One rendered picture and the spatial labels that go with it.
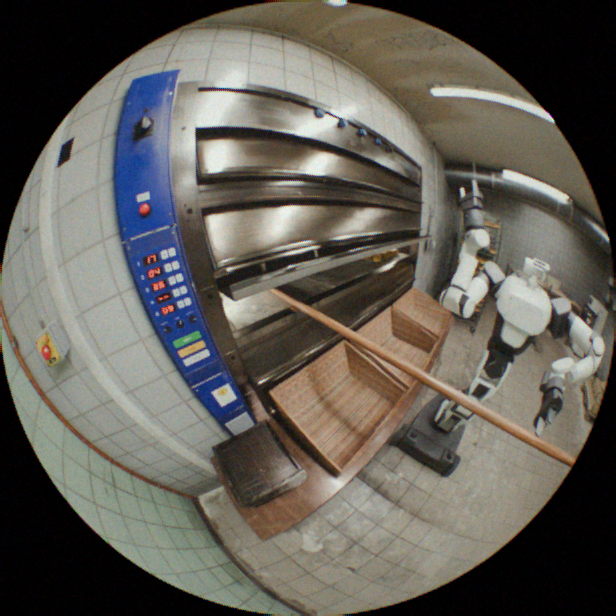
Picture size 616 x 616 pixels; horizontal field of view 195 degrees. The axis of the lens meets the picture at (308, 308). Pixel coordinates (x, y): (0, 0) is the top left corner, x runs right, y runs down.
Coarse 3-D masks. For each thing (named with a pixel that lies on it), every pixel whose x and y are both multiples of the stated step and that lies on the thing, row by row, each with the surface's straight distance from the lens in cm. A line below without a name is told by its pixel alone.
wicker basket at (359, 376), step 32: (352, 352) 113; (288, 384) 93; (320, 384) 109; (352, 384) 122; (384, 384) 114; (288, 416) 86; (320, 416) 109; (352, 416) 110; (384, 416) 113; (320, 448) 102; (352, 448) 103
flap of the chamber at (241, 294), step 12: (420, 240) 153; (336, 252) 86; (372, 252) 84; (288, 264) 70; (324, 264) 60; (336, 264) 64; (252, 276) 60; (288, 276) 51; (300, 276) 53; (228, 288) 52; (252, 288) 46; (264, 288) 48
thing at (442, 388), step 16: (272, 288) 97; (304, 304) 76; (320, 320) 67; (352, 336) 59; (384, 352) 54; (400, 368) 53; (416, 368) 53; (432, 384) 52; (464, 400) 53; (480, 416) 55; (496, 416) 56; (512, 432) 59; (528, 432) 62; (544, 448) 68
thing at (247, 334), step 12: (396, 264) 156; (360, 276) 118; (372, 276) 120; (336, 288) 98; (348, 288) 100; (312, 300) 85; (324, 300) 87; (288, 312) 77; (300, 312) 79; (252, 324) 74; (264, 324) 72; (276, 324) 74; (240, 336) 69; (252, 336) 70
